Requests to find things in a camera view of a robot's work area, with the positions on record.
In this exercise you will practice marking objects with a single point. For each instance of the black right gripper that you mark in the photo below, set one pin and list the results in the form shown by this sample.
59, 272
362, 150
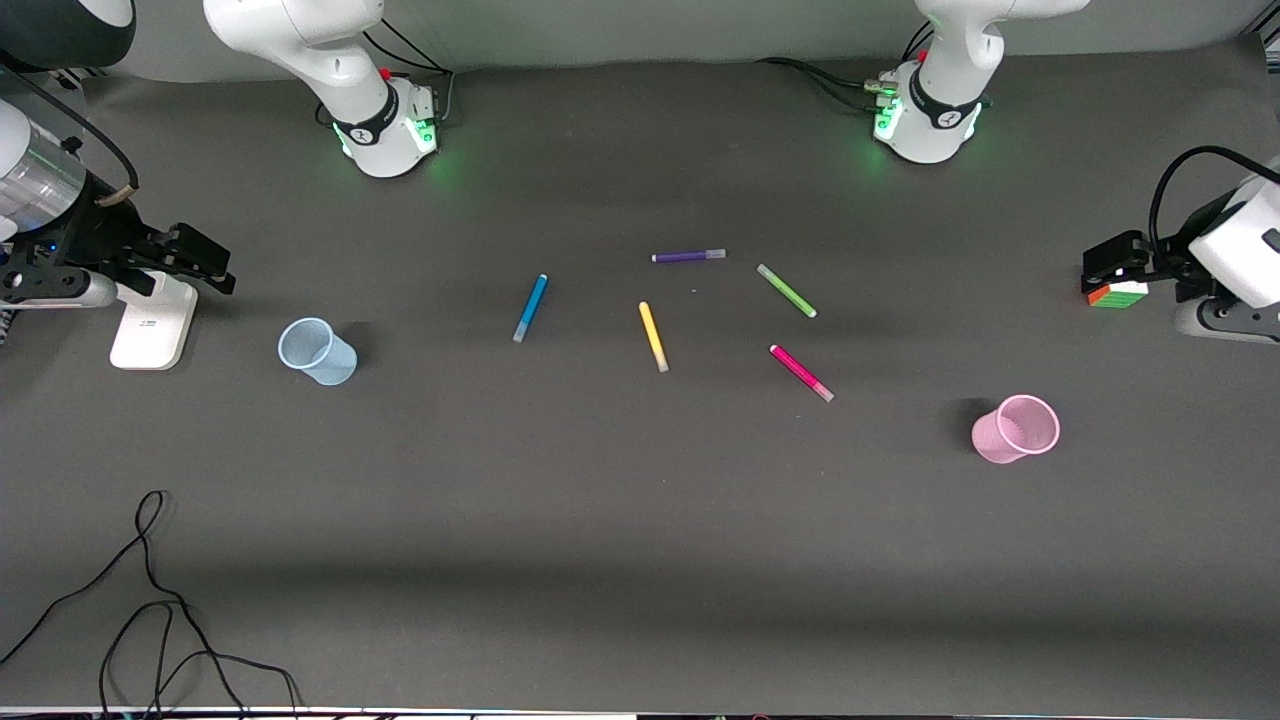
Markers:
103, 238

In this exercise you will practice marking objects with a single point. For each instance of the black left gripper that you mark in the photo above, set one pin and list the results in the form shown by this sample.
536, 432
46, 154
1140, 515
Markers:
1184, 260

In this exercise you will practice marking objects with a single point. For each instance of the blue marker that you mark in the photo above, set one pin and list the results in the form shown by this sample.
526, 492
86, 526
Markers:
530, 308

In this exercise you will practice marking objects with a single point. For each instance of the pink marker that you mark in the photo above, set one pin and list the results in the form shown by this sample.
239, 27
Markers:
800, 372

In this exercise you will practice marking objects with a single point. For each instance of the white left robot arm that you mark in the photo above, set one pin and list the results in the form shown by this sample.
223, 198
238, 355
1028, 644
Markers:
940, 60

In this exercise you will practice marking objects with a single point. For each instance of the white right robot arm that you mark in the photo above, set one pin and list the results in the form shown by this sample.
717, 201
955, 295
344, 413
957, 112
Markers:
330, 50

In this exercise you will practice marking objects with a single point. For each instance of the multicoloured puzzle cube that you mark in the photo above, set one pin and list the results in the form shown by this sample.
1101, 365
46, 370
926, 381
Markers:
1120, 296

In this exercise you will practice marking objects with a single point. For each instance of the white rectangular block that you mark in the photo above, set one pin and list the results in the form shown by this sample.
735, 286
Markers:
150, 335

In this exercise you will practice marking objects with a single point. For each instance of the translucent blue plastic cup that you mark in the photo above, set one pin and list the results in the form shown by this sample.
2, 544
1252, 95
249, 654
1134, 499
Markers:
325, 362

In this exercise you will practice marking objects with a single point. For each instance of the translucent pink plastic cup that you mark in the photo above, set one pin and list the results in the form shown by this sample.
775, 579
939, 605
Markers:
1000, 440

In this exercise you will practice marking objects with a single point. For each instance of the green marker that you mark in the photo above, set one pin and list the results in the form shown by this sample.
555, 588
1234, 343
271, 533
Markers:
787, 291

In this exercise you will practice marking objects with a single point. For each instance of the purple marker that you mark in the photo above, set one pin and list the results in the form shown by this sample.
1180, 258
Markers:
685, 257

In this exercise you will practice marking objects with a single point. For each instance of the yellow marker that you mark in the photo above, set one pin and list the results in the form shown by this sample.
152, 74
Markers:
653, 337

